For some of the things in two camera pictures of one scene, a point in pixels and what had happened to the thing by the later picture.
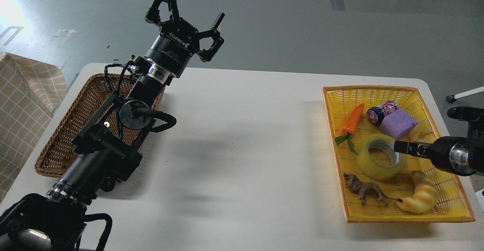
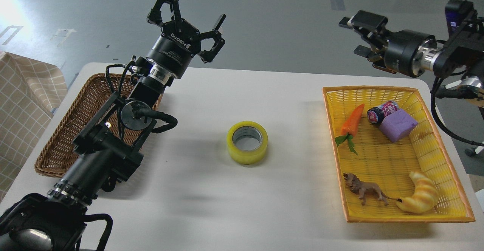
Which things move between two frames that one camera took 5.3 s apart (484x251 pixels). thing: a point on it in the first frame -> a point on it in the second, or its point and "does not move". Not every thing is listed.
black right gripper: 451,153 -> 413,53
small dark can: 374,114 does not move
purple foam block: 397,124 does not move
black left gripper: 178,39 does not move
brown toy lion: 364,189 does not move
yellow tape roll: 370,169 -> 247,142
